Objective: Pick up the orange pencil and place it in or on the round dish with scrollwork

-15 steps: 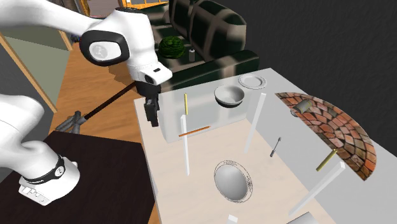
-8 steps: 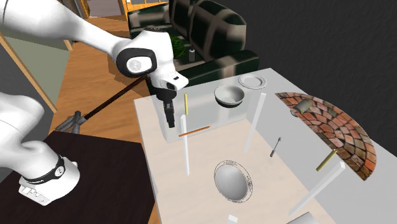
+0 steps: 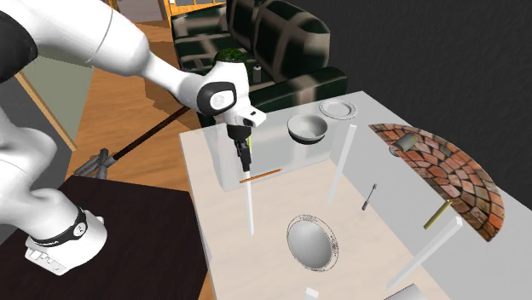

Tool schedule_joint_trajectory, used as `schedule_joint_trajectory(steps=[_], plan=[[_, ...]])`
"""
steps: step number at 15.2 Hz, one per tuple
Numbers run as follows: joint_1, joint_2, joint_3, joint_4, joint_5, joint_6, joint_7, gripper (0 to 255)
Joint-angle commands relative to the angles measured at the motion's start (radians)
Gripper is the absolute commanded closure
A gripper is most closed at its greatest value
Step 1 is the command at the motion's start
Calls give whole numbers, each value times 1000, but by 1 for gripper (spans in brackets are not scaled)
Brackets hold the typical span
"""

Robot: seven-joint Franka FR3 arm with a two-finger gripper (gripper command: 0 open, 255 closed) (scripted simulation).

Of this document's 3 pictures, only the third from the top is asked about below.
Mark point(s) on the dark robot stand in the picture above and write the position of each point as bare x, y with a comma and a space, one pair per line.
137, 245

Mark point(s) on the dark green sofa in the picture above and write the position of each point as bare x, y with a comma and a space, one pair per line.
286, 37

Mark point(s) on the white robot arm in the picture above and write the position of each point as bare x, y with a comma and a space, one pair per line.
75, 37

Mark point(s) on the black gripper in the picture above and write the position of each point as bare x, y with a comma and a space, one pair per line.
238, 132

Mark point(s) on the small white patterned plate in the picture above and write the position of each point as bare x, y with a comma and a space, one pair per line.
338, 109

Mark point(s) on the dark pole with grey feet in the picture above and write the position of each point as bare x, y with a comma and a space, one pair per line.
143, 137

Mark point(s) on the grey cup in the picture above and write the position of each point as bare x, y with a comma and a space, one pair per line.
405, 142

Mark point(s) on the small grey bottle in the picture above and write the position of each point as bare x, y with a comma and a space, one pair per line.
257, 74

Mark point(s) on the dark grey screwdriver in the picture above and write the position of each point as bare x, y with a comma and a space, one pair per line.
368, 197

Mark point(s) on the brick patterned semicircular mat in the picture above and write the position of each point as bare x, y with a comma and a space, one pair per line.
461, 174

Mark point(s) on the green round plant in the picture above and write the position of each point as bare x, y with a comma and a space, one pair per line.
230, 55

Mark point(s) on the grey bowl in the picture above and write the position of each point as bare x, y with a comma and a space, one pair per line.
306, 126

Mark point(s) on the olive yellow stick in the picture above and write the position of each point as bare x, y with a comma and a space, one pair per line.
437, 215

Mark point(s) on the large white patterned plate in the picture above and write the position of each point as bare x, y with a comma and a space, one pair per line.
311, 243

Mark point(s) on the white table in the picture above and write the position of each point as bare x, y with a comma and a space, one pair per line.
249, 257

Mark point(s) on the orange pencil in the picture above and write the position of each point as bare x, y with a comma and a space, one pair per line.
261, 175

